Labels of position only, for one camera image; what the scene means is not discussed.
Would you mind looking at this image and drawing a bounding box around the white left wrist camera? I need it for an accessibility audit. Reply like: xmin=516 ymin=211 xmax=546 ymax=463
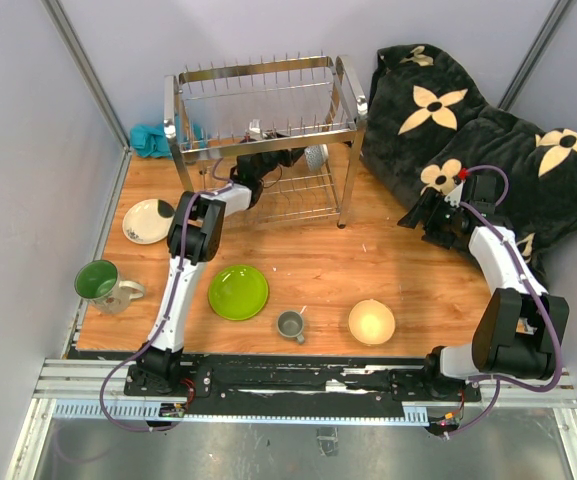
xmin=245 ymin=119 xmax=268 ymax=141

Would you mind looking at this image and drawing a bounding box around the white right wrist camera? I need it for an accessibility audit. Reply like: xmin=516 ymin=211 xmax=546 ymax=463
xmin=444 ymin=169 xmax=470 ymax=208

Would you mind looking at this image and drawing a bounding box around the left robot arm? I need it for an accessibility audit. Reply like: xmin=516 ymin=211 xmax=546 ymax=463
xmin=125 ymin=149 xmax=303 ymax=396

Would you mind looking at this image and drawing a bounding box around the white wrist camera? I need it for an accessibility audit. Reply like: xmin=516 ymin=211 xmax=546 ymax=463
xmin=444 ymin=169 xmax=470 ymax=208
xmin=245 ymin=119 xmax=268 ymax=141

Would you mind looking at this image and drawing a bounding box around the blue patterned bowl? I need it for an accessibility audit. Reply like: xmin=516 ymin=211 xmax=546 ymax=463
xmin=304 ymin=144 xmax=329 ymax=172

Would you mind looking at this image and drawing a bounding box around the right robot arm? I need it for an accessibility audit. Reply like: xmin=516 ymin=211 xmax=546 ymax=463
xmin=398 ymin=165 xmax=569 ymax=400

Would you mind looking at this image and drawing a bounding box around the green-lined floral mug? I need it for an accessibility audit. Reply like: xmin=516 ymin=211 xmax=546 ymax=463
xmin=74 ymin=260 xmax=146 ymax=315

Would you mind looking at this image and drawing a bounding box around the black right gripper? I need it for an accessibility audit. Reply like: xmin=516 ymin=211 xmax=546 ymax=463
xmin=398 ymin=187 xmax=465 ymax=250

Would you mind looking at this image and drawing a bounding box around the white plate with black flowers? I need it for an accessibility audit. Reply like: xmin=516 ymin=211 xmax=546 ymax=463
xmin=122 ymin=199 xmax=175 ymax=245

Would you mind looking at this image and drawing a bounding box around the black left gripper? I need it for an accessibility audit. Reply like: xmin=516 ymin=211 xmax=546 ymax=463
xmin=255 ymin=130 xmax=314 ymax=181

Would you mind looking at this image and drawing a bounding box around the cream bowl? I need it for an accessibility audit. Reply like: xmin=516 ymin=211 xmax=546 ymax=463
xmin=348 ymin=299 xmax=396 ymax=346

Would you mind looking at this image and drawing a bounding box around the teal cloth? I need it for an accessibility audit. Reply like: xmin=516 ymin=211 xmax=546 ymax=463
xmin=130 ymin=117 xmax=207 ymax=158

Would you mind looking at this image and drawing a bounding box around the lime green plate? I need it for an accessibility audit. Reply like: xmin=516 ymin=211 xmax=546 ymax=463
xmin=208 ymin=265 xmax=269 ymax=321

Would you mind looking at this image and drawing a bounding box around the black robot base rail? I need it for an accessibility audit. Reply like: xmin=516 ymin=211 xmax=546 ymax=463
xmin=124 ymin=353 xmax=481 ymax=420

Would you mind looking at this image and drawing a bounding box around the black flower blanket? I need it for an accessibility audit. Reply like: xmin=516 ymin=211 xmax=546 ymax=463
xmin=362 ymin=44 xmax=577 ymax=282

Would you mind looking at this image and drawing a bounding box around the steel wire dish rack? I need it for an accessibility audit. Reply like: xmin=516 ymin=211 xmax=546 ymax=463
xmin=163 ymin=54 xmax=368 ymax=229

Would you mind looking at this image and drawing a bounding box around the small grey cup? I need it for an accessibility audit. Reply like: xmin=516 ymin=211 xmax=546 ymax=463
xmin=277 ymin=310 xmax=305 ymax=345

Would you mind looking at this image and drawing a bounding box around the aluminium corner post right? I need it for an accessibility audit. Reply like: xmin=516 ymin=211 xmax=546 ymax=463
xmin=497 ymin=0 xmax=576 ymax=111

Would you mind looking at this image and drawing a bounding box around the aluminium corner post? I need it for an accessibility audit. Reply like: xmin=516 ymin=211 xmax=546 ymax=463
xmin=497 ymin=0 xmax=576 ymax=111
xmin=40 ymin=0 xmax=132 ymax=151

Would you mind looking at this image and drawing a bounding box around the aluminium corner post left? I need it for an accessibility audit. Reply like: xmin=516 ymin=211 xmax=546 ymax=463
xmin=40 ymin=0 xmax=132 ymax=151

